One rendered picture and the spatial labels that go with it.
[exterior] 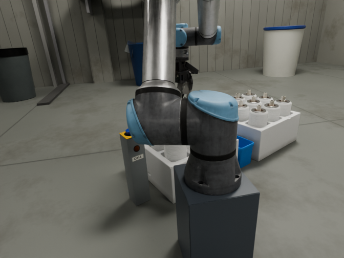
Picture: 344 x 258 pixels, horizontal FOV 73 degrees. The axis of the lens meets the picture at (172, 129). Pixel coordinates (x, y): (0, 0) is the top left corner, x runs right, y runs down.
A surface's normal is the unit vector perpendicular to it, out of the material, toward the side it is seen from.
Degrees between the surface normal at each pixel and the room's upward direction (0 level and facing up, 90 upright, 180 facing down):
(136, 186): 90
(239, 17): 90
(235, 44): 90
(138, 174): 90
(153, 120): 66
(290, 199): 0
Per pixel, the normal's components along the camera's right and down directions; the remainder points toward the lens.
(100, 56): 0.19, 0.37
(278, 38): -0.56, 0.41
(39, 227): -0.06, -0.92
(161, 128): -0.13, 0.30
